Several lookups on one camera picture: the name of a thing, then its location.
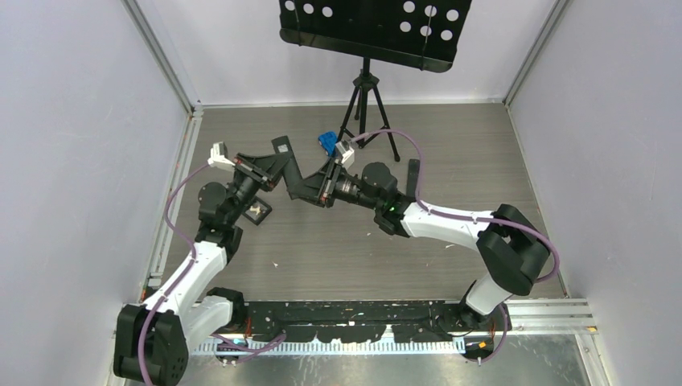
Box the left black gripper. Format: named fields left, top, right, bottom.
left=227, top=154, right=295, bottom=226

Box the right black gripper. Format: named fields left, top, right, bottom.
left=289, top=156, right=383, bottom=210

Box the black remote with buttons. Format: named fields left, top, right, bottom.
left=271, top=135, right=303, bottom=199

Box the plain black remote control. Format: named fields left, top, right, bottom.
left=405, top=158, right=421, bottom=199

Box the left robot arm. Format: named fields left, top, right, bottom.
left=113, top=146, right=294, bottom=385

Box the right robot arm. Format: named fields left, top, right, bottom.
left=286, top=158, right=550, bottom=331

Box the blue toy car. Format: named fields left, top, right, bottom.
left=318, top=131, right=338, bottom=157

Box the black music stand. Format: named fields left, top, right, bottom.
left=278, top=0, right=472, bottom=147

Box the black square frame box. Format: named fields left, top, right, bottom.
left=242, top=196, right=273, bottom=226

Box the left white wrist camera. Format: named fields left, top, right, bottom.
left=207, top=142, right=236, bottom=172

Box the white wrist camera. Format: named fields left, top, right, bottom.
left=333, top=140, right=355, bottom=168
left=207, top=142, right=236, bottom=172

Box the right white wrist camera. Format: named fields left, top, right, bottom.
left=333, top=140, right=355, bottom=168

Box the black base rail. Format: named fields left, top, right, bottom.
left=218, top=300, right=512, bottom=343

